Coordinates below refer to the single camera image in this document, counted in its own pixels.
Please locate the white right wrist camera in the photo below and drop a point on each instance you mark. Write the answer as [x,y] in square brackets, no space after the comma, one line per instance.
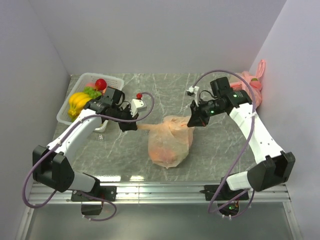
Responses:
[194,91]

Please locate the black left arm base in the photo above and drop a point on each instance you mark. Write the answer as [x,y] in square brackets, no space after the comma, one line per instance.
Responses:
[92,203]

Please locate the white plastic fruit basket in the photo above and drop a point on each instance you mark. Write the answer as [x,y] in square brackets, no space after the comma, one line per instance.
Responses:
[86,79]

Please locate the aluminium table edge rail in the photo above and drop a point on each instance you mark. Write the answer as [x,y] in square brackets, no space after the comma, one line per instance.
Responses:
[163,211]

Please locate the fake yellow banana bunch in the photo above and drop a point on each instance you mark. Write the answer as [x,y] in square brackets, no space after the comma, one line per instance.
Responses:
[76,103]

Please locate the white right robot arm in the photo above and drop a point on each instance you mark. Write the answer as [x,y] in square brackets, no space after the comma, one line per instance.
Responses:
[273,164]

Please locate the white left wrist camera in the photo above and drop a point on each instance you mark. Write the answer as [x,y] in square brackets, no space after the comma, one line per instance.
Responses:
[136,106]

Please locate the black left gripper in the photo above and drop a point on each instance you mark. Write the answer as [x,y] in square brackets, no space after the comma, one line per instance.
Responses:
[128,126]

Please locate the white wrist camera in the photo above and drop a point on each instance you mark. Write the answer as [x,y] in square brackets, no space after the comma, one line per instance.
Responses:
[136,106]
[194,91]

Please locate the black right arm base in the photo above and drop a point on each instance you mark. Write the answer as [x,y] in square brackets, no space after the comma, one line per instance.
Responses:
[225,194]

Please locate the translucent orange plastic bag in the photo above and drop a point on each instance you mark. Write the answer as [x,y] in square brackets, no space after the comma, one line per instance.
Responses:
[169,142]

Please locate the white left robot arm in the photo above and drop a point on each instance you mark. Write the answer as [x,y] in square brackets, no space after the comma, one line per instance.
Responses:
[52,163]

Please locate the pink tied fruit bag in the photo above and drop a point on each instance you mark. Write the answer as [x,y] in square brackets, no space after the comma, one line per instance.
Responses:
[255,82]

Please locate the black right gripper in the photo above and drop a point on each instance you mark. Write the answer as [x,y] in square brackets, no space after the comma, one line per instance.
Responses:
[197,118]

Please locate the fake red apple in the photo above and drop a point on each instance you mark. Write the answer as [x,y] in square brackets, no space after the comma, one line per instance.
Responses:
[100,84]

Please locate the fake green grape bunch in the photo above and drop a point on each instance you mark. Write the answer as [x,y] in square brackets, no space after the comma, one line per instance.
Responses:
[92,92]

